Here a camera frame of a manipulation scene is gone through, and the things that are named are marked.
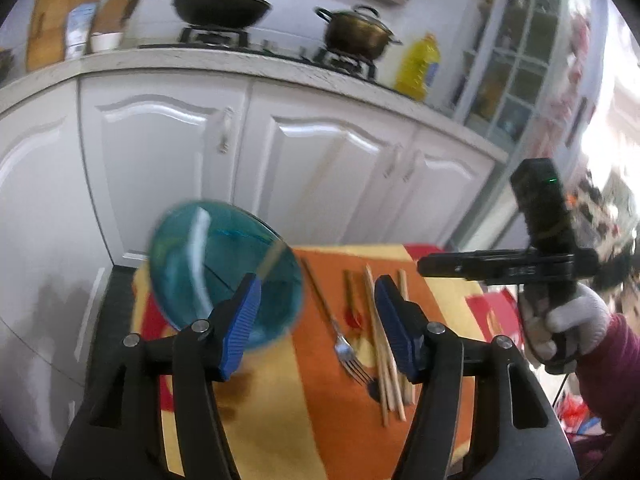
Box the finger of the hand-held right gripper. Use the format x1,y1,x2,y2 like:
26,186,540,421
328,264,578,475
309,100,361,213
417,251,482,281

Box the wooden knife block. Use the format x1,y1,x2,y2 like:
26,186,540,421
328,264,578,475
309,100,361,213
92,0,144,37

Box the person's right hand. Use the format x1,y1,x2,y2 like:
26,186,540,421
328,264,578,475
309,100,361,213
519,284,612,368

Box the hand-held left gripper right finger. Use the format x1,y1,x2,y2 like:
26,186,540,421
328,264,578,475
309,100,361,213
374,274,580,480

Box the yellow cooking oil bottle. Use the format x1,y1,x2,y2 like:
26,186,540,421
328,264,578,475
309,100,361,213
395,32,444,102

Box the blue glass plate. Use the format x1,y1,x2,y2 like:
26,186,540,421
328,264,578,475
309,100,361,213
149,200,304,350

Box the silver metal fork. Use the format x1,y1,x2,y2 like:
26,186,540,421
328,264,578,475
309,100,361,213
299,259,375,387

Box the black wok with lid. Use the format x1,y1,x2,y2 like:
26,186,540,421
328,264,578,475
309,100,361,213
117,0,274,29

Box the orange yellow red blanket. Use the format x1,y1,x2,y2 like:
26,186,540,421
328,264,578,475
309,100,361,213
131,244,526,480

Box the person's right forearm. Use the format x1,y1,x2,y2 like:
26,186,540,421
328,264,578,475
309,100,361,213
571,312,640,436

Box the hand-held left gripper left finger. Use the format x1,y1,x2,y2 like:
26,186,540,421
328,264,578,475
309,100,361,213
52,272,264,480

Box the wooden cutting board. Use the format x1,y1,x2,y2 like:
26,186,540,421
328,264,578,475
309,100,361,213
25,0,101,72

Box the red wall decoration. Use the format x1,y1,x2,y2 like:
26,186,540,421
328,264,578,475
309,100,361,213
545,10,603,148

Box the brass cooking pot with lid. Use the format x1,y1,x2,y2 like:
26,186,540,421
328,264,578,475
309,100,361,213
315,5,404,61

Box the blue and white packet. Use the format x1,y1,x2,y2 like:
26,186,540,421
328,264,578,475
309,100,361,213
65,2,99,59

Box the wooden-handled red spoon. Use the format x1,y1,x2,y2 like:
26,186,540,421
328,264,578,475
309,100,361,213
342,270,364,332

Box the small white bowl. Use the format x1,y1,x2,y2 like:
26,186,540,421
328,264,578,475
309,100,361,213
90,31,124,54

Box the black gas stove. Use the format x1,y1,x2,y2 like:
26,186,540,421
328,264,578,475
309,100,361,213
139,25,381,82

